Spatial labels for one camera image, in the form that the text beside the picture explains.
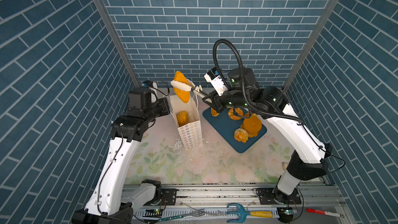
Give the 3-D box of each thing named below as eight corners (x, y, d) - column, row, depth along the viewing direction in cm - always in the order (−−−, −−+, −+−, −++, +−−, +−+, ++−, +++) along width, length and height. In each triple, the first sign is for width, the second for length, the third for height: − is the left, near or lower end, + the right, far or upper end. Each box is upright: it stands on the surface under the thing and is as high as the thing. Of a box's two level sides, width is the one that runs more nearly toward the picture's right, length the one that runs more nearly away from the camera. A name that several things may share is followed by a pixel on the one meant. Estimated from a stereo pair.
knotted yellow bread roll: (234, 142, 93) (236, 137, 88) (233, 133, 97) (235, 128, 92) (246, 142, 93) (249, 137, 88) (245, 133, 97) (247, 128, 92)
